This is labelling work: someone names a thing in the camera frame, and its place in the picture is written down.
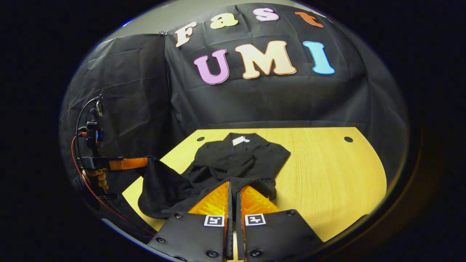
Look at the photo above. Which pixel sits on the black jacket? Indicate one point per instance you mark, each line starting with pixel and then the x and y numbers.
pixel 233 160

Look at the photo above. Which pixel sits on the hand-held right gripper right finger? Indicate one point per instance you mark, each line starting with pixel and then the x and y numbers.
pixel 239 240

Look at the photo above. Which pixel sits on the black backdrop cloth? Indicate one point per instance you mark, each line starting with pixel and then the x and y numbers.
pixel 291 102

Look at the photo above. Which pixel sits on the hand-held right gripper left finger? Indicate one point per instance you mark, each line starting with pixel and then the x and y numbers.
pixel 229 240

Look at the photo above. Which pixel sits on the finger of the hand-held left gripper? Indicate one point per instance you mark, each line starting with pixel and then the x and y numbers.
pixel 127 163

